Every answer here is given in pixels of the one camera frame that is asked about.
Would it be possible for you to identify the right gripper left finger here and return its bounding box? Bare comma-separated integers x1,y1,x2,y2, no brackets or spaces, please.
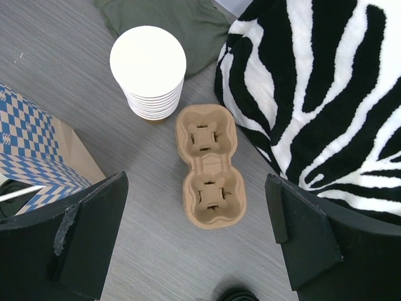
1,172,128,300

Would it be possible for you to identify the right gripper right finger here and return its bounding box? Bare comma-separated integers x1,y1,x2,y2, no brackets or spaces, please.
265,174,400,300

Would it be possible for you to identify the printed paper takeout bag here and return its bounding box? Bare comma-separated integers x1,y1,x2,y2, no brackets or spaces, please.
1,85,105,218

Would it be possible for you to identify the bundle of white straws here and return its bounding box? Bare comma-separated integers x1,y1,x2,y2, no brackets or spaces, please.
0,186,45,202

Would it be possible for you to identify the cardboard cup carrier tray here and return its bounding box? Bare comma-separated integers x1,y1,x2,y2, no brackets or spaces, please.
175,104,247,230

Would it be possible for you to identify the zebra print cloth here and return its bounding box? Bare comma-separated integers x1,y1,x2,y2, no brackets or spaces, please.
214,0,400,224

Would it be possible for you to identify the stack of paper cups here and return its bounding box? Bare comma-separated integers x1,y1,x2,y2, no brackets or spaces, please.
109,26,187,123

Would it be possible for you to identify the olive green folded cloth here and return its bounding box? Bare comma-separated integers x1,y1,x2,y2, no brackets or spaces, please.
93,0,230,78

